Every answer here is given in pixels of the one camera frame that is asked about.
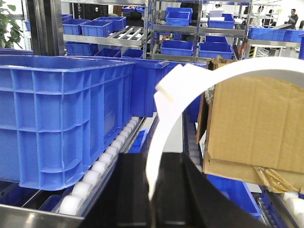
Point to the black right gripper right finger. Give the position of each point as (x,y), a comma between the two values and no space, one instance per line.
(184,198)

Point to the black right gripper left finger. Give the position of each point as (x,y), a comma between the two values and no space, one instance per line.
(124,201)

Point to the large blue plastic bin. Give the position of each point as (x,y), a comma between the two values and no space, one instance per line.
(57,115)

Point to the white roller conveyor track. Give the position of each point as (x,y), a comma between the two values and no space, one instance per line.
(79,200)

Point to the torn cardboard box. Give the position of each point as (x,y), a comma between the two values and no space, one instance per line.
(254,122)

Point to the green plant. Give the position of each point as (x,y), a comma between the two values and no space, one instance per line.
(10,31)

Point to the stainless steel shelf rail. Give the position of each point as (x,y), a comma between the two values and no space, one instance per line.
(16,217)

